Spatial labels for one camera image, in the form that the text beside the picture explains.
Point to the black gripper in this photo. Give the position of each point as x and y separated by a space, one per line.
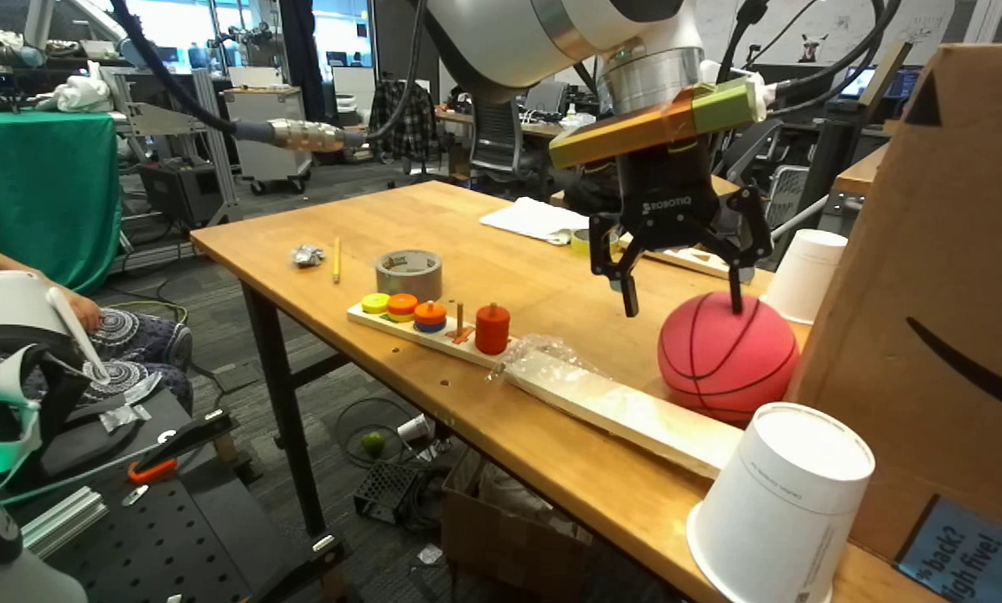
668 190

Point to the pink rubber basketball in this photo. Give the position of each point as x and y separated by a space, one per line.
729 357

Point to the grey duct tape roll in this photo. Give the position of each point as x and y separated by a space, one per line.
411 278

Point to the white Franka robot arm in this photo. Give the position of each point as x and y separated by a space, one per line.
556 37

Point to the brown cardboard box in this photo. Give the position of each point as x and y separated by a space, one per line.
948 278

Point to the crumpled foil ball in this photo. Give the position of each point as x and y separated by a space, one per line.
309 256

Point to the white paper cup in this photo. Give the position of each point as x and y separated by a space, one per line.
786 515
805 274

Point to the white paper sheet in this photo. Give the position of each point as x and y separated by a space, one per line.
537 219

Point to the pale flat wooden board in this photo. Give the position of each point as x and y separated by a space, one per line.
623 406

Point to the red wooden cylinder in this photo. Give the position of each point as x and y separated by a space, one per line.
490 331

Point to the wooden top workbench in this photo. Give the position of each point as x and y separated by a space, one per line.
862 172

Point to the yellow pencil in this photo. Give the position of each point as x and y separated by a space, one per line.
337 260

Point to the white cart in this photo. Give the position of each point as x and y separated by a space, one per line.
268 135

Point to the black perforated plate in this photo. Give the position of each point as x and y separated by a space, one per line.
176 547

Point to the green table cloth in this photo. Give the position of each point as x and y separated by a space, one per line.
36 190

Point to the white headset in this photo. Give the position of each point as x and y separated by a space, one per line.
7 302

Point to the tan wrist camera mount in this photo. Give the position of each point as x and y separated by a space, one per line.
655 123

